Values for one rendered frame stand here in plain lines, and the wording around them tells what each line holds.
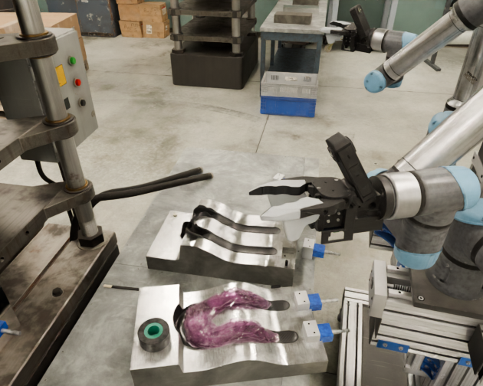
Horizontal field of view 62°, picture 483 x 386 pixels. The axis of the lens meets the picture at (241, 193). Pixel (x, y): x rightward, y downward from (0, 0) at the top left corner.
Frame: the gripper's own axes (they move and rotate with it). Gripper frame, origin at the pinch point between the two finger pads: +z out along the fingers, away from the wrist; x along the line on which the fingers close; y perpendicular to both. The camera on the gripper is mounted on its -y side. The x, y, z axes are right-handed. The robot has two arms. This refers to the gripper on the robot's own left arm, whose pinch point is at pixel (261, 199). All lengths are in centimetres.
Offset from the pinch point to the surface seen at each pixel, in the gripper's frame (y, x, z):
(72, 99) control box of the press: 6, 105, 46
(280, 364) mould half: 58, 17, -9
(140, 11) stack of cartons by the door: 1, 732, 39
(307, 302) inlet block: 54, 32, -22
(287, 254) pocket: 52, 55, -22
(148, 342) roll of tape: 49, 23, 23
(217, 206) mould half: 43, 77, -2
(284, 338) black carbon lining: 58, 25, -12
